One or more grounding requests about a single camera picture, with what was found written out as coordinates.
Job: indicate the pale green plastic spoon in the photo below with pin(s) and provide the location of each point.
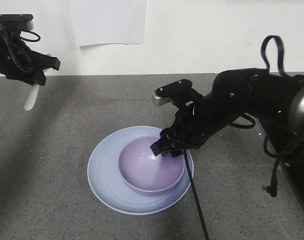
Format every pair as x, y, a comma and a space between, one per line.
32, 97

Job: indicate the white paper sheet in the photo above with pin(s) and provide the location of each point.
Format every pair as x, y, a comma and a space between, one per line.
96, 22

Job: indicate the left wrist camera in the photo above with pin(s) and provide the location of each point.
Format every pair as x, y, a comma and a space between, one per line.
17, 22

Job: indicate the black glass gas stove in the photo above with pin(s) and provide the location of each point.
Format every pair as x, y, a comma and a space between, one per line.
291, 164

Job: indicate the light blue plastic plate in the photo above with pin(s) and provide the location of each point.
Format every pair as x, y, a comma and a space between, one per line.
108, 186

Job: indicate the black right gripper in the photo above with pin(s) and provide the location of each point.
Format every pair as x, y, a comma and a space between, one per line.
194, 125

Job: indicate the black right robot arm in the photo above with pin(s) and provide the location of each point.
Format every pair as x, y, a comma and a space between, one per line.
278, 100

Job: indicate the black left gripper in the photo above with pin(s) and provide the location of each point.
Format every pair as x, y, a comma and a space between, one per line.
17, 60

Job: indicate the lilac plastic bowl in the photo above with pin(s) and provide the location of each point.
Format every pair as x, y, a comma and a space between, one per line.
148, 174

